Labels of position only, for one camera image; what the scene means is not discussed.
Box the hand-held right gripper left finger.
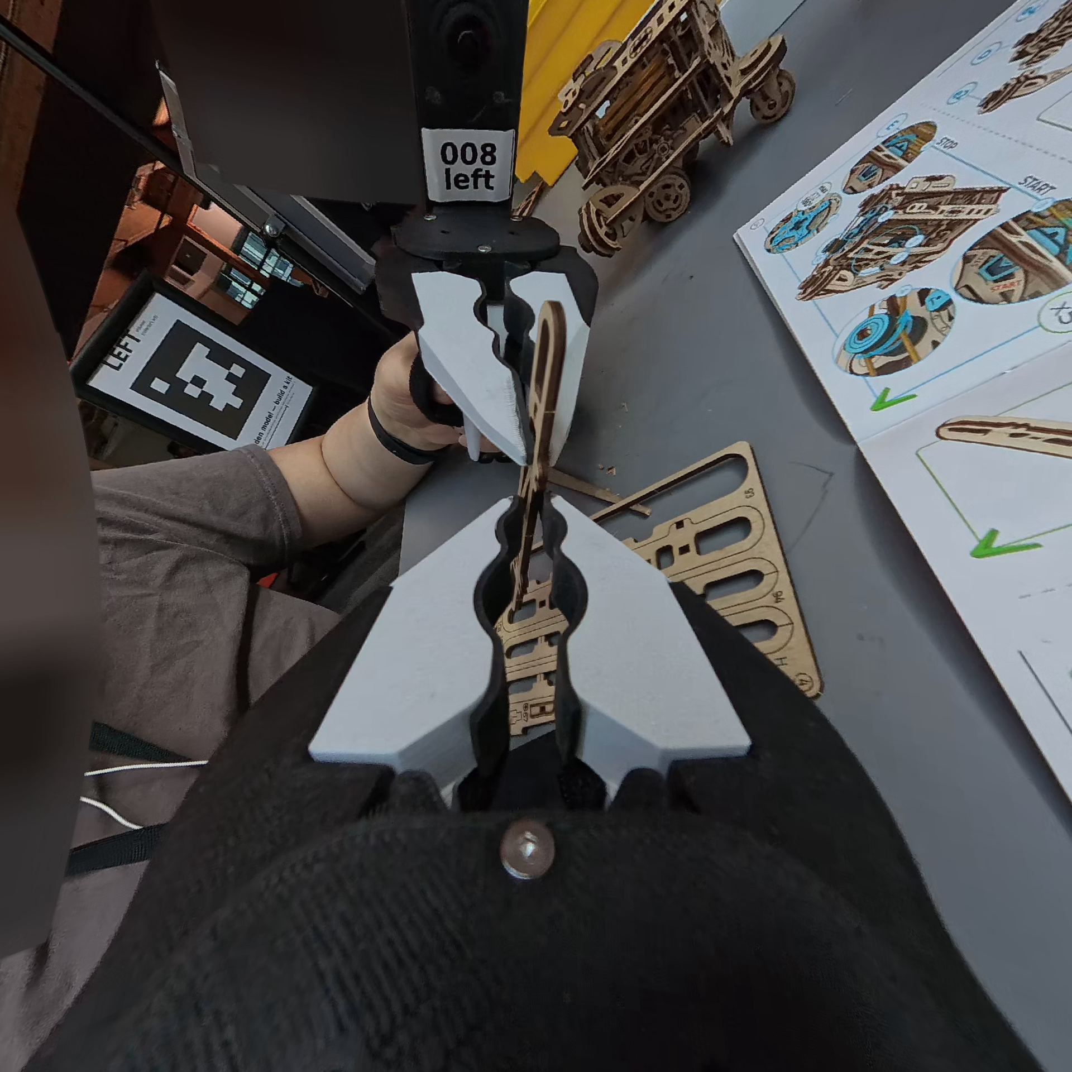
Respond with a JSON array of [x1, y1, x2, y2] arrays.
[[307, 494, 522, 812]]

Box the dark flat panel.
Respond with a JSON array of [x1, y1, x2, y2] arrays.
[[151, 0, 424, 206]]

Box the grey metal rail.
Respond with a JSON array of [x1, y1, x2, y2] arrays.
[[251, 188, 376, 293]]

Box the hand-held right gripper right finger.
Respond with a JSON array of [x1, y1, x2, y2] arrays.
[[540, 492, 752, 809]]

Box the black framed marker sign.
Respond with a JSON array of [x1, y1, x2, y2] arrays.
[[71, 272, 318, 453]]

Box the plywood parts sheet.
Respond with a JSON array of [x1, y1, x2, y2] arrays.
[[494, 442, 824, 738]]

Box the person's left hand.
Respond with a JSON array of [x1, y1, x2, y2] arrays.
[[372, 331, 470, 453]]

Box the illustrated instruction booklet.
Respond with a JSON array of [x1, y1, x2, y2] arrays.
[[734, 0, 1072, 805]]

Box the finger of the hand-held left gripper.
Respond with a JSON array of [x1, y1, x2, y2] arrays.
[[410, 272, 533, 467], [502, 276, 589, 449]]

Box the black strap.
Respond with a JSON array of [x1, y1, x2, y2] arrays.
[[65, 825, 169, 878], [88, 722, 195, 765]]

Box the thin wooden stick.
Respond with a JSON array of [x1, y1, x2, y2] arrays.
[[548, 469, 653, 516]]

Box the slotted wooden model strip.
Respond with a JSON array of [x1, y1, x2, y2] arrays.
[[509, 300, 568, 608]]

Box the person's left forearm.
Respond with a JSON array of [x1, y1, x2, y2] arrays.
[[268, 419, 437, 537]]

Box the assembled wooden model vehicle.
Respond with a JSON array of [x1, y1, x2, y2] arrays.
[[548, 0, 797, 256]]

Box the stacked yellow plastic bins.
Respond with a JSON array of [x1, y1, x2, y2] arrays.
[[513, 0, 663, 185]]

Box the thin white cable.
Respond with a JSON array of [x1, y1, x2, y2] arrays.
[[82, 758, 212, 832]]

